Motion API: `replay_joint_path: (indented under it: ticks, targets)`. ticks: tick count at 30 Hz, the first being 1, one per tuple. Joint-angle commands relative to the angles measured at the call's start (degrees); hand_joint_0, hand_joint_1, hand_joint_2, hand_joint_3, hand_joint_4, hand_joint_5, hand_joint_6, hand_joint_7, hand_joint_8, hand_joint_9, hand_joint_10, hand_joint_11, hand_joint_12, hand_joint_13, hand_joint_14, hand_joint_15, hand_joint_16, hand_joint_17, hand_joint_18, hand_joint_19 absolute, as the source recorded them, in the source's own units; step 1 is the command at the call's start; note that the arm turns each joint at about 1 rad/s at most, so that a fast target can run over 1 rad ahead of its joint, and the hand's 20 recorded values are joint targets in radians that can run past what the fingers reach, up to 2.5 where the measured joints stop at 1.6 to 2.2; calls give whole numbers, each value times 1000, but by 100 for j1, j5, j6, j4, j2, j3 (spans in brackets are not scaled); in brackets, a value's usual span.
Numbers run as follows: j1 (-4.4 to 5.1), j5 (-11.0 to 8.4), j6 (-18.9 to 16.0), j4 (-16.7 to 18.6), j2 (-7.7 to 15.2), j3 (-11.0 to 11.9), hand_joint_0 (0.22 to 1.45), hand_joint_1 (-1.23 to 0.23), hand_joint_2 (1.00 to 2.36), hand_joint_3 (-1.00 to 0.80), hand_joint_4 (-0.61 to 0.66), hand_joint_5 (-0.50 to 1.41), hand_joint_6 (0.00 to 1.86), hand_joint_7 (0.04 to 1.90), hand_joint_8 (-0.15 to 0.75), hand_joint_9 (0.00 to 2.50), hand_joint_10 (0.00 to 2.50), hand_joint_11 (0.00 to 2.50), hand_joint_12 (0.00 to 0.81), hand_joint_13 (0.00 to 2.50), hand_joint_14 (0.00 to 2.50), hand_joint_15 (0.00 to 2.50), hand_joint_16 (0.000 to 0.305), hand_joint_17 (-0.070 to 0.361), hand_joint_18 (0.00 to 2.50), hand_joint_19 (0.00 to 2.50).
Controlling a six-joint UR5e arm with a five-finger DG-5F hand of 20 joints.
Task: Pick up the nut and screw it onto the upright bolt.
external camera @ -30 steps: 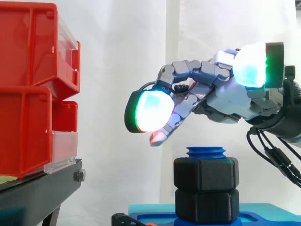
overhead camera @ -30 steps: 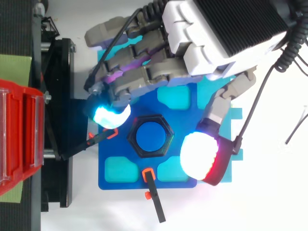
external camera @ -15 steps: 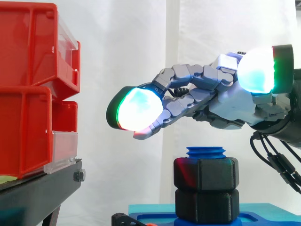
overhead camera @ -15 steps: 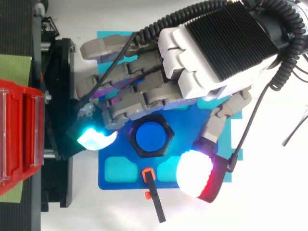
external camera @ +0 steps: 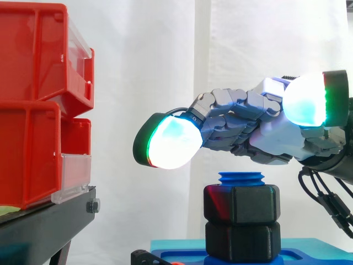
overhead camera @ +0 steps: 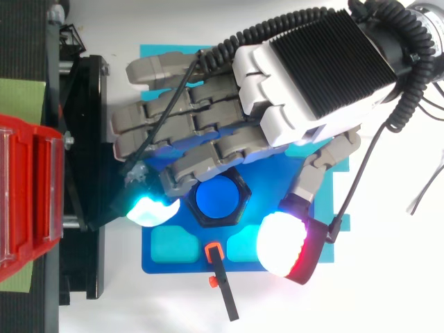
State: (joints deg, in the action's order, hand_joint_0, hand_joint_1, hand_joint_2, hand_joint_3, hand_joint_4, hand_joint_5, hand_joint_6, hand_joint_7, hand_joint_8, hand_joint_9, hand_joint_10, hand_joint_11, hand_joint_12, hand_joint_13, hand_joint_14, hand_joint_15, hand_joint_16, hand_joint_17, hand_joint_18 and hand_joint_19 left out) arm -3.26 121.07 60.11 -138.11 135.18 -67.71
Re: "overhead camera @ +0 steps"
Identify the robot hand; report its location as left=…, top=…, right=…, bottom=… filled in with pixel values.
left=110, top=8, right=398, bottom=287

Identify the large black nut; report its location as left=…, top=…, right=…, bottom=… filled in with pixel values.
left=182, top=166, right=252, bottom=228

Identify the blue bolt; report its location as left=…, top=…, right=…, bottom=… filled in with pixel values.
left=195, top=176, right=242, bottom=220

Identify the blue plate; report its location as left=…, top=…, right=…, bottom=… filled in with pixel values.
left=141, top=80, right=317, bottom=275

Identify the turquoise plate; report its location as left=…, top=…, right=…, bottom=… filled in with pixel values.
left=139, top=44, right=351, bottom=265

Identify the black-and-orange clip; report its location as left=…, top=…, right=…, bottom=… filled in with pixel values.
left=203, top=242, right=241, bottom=322

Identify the black stand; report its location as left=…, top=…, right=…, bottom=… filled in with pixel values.
left=0, top=0, right=117, bottom=333

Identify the red bin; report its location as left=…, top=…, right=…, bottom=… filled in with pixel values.
left=0, top=113, right=67, bottom=275

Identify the black coiled cable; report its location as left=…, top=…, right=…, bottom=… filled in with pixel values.
left=198, top=0, right=440, bottom=135

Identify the thin black cable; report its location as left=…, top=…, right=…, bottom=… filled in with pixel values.
left=405, top=148, right=444, bottom=216
left=327, top=121, right=389, bottom=244

